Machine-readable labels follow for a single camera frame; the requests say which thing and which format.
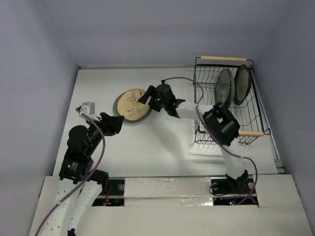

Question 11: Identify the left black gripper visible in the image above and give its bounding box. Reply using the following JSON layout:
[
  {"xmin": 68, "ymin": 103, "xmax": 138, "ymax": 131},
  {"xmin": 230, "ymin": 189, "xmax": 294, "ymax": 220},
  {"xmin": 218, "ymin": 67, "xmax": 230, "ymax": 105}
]
[{"xmin": 86, "ymin": 111, "xmax": 124, "ymax": 154}]

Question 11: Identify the teal blue plate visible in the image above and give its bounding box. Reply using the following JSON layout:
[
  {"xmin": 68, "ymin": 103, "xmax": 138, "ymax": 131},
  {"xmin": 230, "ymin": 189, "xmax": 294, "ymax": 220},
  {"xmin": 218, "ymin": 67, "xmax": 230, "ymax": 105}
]
[{"xmin": 113, "ymin": 92, "xmax": 153, "ymax": 126}]

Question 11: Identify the beige floral plate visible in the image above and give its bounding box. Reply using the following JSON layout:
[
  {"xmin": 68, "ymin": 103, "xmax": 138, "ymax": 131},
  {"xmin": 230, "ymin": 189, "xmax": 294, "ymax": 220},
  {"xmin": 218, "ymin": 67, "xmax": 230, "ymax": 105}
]
[{"xmin": 116, "ymin": 88, "xmax": 152, "ymax": 121}]

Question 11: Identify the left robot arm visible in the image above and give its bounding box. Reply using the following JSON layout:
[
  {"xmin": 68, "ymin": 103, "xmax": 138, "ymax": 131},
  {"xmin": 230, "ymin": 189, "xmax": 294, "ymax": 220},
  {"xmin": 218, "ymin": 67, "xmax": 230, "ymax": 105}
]
[{"xmin": 35, "ymin": 111, "xmax": 125, "ymax": 236}]

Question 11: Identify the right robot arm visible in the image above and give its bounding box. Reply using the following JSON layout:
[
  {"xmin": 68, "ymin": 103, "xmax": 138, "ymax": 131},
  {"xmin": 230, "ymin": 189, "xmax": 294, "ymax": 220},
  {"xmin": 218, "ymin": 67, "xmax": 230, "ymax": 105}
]
[{"xmin": 138, "ymin": 84, "xmax": 248, "ymax": 193}]

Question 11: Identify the grey patterned plate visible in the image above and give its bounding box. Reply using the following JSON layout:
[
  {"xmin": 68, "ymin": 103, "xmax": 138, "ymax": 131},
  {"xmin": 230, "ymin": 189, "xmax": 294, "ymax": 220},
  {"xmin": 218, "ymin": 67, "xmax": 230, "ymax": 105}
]
[{"xmin": 215, "ymin": 68, "xmax": 235, "ymax": 107}]

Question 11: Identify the dark rimmed plate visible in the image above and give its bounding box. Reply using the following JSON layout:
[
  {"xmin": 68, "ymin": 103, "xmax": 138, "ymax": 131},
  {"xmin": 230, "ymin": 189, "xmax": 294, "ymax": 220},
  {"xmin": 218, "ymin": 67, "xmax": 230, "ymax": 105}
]
[{"xmin": 234, "ymin": 64, "xmax": 252, "ymax": 106}]

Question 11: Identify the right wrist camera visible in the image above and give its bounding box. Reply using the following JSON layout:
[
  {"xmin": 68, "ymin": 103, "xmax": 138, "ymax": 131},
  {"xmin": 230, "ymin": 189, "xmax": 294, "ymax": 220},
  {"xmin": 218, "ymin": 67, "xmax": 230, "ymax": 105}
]
[{"xmin": 161, "ymin": 78, "xmax": 170, "ymax": 85}]

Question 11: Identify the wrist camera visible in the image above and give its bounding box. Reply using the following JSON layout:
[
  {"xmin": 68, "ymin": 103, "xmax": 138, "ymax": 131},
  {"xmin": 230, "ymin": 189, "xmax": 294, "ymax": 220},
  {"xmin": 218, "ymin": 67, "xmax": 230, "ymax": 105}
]
[
  {"xmin": 77, "ymin": 102, "xmax": 96, "ymax": 119},
  {"xmin": 161, "ymin": 78, "xmax": 170, "ymax": 85}
]

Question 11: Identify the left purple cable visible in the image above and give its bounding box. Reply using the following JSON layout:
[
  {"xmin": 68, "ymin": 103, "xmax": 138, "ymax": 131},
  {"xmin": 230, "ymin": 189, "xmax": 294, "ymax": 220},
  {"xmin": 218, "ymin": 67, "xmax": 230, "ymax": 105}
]
[{"xmin": 33, "ymin": 108, "xmax": 107, "ymax": 236}]

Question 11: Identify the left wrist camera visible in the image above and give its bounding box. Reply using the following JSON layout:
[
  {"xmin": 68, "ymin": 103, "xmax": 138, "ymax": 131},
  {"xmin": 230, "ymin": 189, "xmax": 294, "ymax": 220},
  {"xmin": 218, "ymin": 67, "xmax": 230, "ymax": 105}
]
[{"xmin": 77, "ymin": 102, "xmax": 96, "ymax": 119}]

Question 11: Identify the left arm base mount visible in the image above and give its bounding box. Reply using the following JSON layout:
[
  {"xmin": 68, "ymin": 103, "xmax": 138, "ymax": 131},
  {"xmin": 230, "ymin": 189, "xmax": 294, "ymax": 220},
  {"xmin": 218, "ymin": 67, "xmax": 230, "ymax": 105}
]
[{"xmin": 103, "ymin": 178, "xmax": 125, "ymax": 196}]

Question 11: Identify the black wire dish rack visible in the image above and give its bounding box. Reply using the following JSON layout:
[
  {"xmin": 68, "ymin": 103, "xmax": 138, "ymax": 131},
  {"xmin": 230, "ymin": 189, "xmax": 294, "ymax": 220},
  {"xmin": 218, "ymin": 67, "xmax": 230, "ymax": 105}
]
[{"xmin": 193, "ymin": 57, "xmax": 271, "ymax": 146}]

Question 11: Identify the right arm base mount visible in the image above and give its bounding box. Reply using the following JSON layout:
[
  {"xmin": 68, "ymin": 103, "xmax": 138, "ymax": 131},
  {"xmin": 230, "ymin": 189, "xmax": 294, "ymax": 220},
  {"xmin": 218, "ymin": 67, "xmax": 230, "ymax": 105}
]
[{"xmin": 209, "ymin": 170, "xmax": 254, "ymax": 197}]

